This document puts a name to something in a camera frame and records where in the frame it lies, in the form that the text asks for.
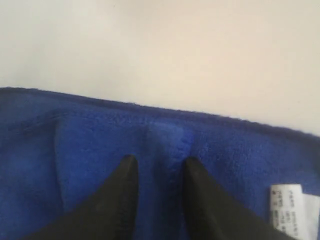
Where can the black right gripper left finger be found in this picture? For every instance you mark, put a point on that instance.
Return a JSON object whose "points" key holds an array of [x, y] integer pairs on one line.
{"points": [[108, 214]]}

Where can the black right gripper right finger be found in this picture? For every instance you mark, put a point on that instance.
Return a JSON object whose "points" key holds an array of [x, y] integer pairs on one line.
{"points": [[212, 214]]}

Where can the blue towel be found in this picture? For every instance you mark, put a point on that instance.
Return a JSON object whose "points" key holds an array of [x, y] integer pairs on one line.
{"points": [[57, 149]]}

